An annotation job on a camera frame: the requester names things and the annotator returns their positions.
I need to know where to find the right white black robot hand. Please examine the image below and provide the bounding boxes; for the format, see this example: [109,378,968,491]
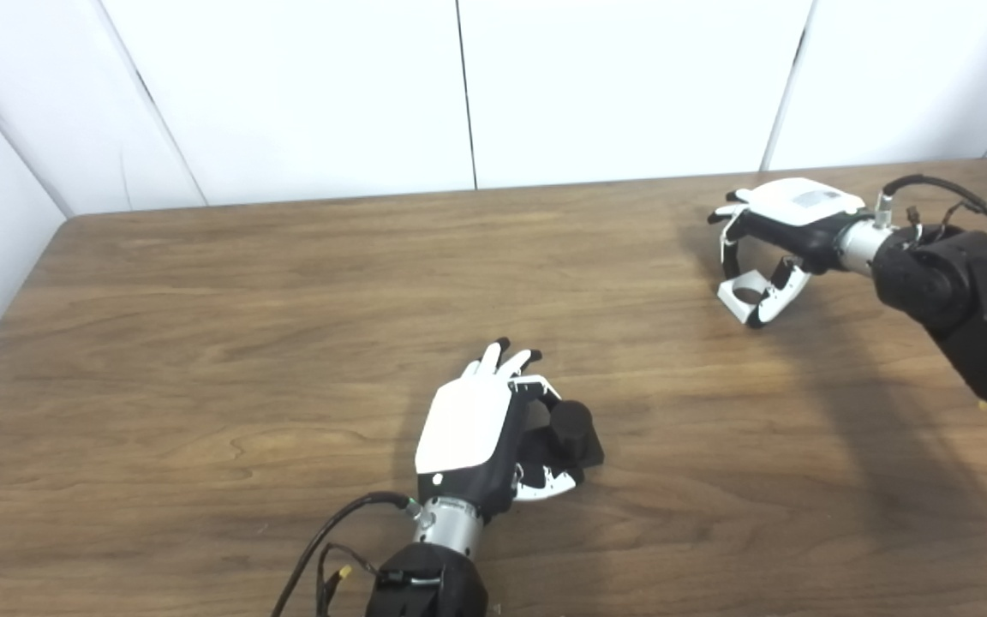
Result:
[708,177,867,330]

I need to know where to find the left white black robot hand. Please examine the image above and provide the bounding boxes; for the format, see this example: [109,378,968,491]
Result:
[415,338,586,520]

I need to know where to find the black peg with square base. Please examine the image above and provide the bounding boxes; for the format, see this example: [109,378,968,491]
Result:
[523,400,606,470]

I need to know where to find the white square piece with hole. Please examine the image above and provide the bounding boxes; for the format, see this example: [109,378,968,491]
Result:
[717,268,781,326]

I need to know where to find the thick black right wrist cable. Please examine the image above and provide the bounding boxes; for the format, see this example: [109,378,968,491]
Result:
[875,174,987,262]

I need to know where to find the thick black wrist cable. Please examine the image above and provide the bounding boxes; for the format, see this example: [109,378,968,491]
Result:
[271,491,422,617]
[875,174,987,262]

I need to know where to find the thick black left wrist cable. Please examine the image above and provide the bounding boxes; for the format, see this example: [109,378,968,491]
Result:
[271,491,422,617]

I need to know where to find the thin wires with yellow connector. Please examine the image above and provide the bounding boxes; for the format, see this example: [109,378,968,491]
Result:
[315,542,379,617]

